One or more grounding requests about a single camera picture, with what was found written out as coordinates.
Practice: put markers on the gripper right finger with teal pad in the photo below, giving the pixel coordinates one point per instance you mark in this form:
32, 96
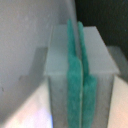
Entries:
99, 71

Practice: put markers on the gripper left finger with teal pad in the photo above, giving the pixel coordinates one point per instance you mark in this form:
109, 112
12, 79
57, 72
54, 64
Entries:
64, 71

